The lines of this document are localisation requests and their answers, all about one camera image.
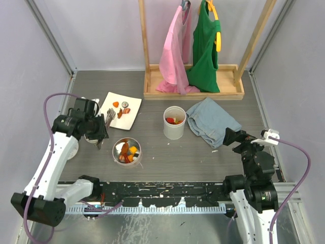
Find wooden clothes rack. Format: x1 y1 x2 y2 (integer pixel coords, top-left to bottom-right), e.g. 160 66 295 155
139 1 276 100

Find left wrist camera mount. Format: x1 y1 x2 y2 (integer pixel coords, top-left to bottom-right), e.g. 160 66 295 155
92 99 101 117

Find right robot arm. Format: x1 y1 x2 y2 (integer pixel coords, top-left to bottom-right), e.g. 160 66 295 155
222 128 279 243

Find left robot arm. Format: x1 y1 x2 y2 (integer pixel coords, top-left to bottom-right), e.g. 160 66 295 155
11 98 109 227

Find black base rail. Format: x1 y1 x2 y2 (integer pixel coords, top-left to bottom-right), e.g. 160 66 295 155
83 181 232 207

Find green hanging tank top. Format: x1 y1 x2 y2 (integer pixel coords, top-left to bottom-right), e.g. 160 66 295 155
186 1 221 93

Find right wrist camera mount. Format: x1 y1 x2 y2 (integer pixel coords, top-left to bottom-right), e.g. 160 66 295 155
251 129 280 146

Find white square plate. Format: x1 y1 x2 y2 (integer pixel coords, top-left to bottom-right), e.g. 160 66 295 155
101 92 142 131

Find grey clothes hanger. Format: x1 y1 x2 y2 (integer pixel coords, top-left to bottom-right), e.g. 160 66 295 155
180 0 190 11

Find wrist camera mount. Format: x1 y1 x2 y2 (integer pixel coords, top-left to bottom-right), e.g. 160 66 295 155
251 129 280 146
92 99 101 117

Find blue denim shorts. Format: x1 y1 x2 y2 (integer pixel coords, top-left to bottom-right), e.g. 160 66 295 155
186 98 242 149

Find yellow clothes hanger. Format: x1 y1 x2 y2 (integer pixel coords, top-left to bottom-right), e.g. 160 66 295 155
198 0 222 53

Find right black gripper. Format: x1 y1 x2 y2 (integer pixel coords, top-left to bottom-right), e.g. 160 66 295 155
223 127 270 179

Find tall white cylinder container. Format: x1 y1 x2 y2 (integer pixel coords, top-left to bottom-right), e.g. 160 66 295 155
163 106 186 140

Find metal tongs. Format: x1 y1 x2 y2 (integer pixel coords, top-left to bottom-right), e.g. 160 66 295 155
105 108 116 129

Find flat metal inner lid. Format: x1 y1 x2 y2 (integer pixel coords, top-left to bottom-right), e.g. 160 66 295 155
68 143 79 161

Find orange food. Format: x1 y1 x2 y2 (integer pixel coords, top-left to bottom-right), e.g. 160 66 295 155
165 117 183 125

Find pink hanging shirt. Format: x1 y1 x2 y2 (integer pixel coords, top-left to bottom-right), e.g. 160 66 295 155
156 6 200 95

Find pink metal bowl container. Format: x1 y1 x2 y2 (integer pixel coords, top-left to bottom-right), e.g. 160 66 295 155
112 137 143 168

